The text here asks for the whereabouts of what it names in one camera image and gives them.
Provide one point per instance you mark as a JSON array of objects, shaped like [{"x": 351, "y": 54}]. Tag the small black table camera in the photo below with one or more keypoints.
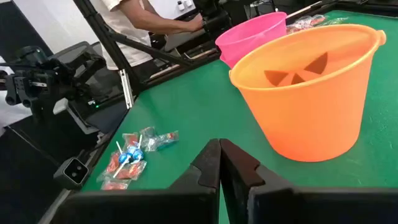
[{"x": 73, "y": 172}]

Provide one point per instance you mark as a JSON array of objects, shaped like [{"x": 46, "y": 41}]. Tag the clear candy packet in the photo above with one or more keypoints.
[
  {"x": 168, "y": 138},
  {"x": 148, "y": 137}
]

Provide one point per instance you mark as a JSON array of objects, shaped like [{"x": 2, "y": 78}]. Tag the black frame post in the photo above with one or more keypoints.
[{"x": 102, "y": 34}]

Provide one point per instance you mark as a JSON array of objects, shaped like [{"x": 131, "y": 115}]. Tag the black frame brace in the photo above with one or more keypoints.
[{"x": 155, "y": 51}]

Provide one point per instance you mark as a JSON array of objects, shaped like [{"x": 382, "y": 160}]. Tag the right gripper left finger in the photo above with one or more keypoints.
[{"x": 199, "y": 205}]

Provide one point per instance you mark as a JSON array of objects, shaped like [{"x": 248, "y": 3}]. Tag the person's forearm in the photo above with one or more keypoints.
[{"x": 149, "y": 20}]

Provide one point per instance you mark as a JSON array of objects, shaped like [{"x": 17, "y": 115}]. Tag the green candy packet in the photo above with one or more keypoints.
[{"x": 337, "y": 20}]

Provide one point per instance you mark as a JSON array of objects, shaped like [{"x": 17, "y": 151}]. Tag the blue lollipop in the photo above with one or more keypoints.
[
  {"x": 123, "y": 157},
  {"x": 132, "y": 151},
  {"x": 138, "y": 154}
]

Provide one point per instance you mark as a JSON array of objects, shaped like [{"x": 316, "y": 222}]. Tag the person's hand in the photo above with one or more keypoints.
[{"x": 196, "y": 23}]

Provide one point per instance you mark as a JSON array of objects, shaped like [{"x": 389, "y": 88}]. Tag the person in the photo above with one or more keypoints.
[{"x": 124, "y": 46}]

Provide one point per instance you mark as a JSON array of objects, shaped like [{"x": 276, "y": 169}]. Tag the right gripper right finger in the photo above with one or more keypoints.
[{"x": 311, "y": 208}]

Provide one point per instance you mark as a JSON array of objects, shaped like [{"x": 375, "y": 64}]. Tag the pink plastic bucket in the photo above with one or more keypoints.
[{"x": 248, "y": 40}]

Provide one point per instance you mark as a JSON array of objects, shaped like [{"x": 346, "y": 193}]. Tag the silver metal bracket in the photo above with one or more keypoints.
[{"x": 127, "y": 90}]

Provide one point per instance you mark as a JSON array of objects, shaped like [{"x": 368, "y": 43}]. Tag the orange jack-o-lantern bucket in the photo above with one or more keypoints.
[{"x": 311, "y": 124}]

